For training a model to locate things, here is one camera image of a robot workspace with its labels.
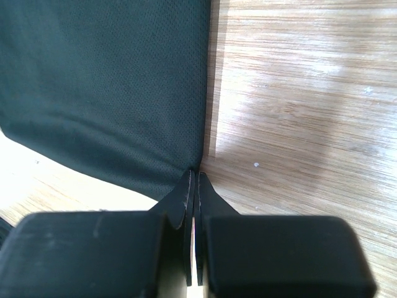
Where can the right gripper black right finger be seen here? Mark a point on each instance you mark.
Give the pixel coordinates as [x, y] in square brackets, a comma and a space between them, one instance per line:
[275, 255]

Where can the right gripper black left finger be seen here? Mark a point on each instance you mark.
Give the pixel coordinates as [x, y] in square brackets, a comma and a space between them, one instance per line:
[103, 253]

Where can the black t-shirt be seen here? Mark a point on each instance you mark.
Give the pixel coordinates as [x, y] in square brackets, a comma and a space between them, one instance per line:
[112, 89]

